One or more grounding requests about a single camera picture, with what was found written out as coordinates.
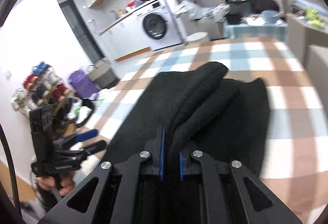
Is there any black knit sweater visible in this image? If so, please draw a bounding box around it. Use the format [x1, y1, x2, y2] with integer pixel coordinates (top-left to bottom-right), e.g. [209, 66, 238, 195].
[102, 61, 271, 224]

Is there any light blue clothes pile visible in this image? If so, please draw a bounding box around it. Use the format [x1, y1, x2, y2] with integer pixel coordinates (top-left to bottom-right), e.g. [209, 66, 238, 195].
[173, 0, 230, 20]

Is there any person's left hand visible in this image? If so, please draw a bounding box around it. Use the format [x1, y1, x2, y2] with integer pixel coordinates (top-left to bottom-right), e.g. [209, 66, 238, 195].
[36, 172, 76, 197]

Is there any purple bag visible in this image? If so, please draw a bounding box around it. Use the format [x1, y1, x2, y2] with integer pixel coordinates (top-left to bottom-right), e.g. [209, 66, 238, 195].
[68, 69, 99, 99]

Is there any shoe rack with shoes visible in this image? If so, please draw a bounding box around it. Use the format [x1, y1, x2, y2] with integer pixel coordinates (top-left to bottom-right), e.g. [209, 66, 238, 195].
[11, 61, 77, 133]

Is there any grey laundry basket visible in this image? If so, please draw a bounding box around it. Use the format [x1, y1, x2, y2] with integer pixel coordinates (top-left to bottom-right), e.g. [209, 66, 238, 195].
[86, 58, 120, 89]

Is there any checkered blue brown bedspread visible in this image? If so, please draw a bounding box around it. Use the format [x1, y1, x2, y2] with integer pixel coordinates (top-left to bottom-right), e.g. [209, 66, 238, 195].
[84, 38, 327, 223]

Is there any white kitchen counter cabinet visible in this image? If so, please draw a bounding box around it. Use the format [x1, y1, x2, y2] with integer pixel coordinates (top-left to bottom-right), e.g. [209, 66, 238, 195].
[99, 12, 151, 61]

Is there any white washing machine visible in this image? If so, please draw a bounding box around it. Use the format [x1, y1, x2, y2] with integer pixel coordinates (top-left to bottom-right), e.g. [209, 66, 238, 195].
[136, 0, 182, 51]

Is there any dark door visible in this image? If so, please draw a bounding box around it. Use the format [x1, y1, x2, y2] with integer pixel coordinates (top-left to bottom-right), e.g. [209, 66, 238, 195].
[59, 0, 105, 64]

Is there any small table with teal cloth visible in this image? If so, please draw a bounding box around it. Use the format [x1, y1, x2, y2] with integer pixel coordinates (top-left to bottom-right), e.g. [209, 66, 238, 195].
[223, 20, 288, 42]

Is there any black plastic tray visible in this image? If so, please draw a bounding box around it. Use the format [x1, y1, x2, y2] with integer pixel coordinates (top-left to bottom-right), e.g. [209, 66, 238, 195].
[226, 14, 243, 25]

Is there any black monitor screen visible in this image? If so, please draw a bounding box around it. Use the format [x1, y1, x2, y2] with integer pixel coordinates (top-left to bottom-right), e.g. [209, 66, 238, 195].
[227, 0, 254, 16]

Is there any blue plastic bowl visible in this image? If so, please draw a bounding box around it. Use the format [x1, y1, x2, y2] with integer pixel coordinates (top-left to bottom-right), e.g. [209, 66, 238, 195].
[260, 10, 280, 25]

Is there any yellow green toy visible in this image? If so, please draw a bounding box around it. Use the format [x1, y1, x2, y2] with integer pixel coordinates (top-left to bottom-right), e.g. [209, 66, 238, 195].
[305, 8, 323, 28]

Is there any grey sofa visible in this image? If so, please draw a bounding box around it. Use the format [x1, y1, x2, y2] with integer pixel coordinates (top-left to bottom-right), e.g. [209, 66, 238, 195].
[281, 0, 327, 66]

